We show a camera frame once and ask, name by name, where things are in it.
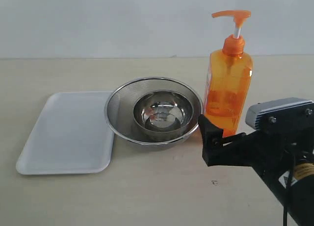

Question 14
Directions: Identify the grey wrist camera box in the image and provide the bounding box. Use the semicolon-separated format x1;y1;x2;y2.
245;97;314;130

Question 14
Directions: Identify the steel mesh strainer basket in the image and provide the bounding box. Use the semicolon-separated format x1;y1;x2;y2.
105;77;203;147

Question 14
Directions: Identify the small stainless steel bowl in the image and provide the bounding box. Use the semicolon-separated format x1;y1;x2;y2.
133;90;194;133

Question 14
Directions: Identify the white rectangular plastic tray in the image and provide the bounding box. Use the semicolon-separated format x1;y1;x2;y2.
16;91;114;175

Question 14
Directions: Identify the orange pump soap bottle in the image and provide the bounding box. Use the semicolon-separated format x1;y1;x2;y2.
204;10;253;137

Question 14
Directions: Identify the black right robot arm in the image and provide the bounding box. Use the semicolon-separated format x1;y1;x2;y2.
198;105;314;226

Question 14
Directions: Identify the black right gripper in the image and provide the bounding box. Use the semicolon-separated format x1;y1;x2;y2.
198;108;314;170

